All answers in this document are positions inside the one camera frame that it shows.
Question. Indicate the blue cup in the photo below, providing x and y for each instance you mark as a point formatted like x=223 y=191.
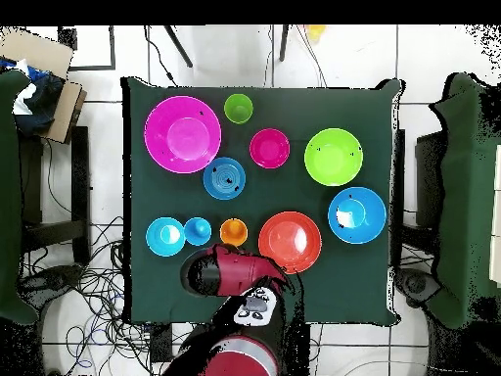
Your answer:
x=197 y=231

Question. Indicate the dark green tablecloth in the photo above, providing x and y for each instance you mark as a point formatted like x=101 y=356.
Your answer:
x=274 y=192

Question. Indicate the black stool frame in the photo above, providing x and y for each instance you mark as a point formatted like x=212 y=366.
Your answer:
x=80 y=176

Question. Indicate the orange cup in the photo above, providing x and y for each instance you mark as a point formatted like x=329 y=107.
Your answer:
x=233 y=231

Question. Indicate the large pink bowl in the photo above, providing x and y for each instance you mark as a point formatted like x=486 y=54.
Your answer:
x=182 y=135

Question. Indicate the small pink-red bowl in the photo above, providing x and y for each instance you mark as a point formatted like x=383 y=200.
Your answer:
x=269 y=148

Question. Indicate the black box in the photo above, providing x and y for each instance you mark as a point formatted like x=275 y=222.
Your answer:
x=428 y=176

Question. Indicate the black stand leg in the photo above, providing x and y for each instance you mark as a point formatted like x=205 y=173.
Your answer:
x=178 y=46
x=283 y=43

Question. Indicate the large blue bowl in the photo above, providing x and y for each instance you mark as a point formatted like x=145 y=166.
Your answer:
x=372 y=219

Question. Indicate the white panel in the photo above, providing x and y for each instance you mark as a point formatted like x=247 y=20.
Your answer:
x=497 y=215

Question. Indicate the small light blue ribbed bowl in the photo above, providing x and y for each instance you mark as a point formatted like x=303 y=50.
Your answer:
x=156 y=239

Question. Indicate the black pedestal foot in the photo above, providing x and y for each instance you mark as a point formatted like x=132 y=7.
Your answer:
x=415 y=285
x=54 y=278

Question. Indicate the blue flat-bottomed bowl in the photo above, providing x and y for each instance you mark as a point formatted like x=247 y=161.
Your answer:
x=224 y=178

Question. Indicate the yellow object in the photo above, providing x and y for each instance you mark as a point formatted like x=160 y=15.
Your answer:
x=315 y=32

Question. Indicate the green cup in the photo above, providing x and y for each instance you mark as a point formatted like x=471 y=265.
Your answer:
x=238 y=108

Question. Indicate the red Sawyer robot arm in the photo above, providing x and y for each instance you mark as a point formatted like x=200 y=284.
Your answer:
x=235 y=274

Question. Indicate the black floor frame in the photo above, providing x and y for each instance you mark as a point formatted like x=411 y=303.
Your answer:
x=112 y=47

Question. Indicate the dark clothing bundle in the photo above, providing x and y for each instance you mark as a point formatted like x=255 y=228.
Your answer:
x=39 y=102

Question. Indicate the cardboard box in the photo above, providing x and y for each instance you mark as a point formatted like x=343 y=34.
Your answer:
x=35 y=47

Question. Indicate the green bowl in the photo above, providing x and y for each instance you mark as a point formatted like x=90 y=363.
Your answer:
x=333 y=156

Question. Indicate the orange-red bowl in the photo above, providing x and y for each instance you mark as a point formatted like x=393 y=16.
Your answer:
x=289 y=239

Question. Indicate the green-clothed side table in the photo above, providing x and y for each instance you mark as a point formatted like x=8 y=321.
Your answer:
x=8 y=196
x=465 y=196

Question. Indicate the black power brick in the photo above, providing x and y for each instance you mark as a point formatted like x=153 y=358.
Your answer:
x=161 y=344

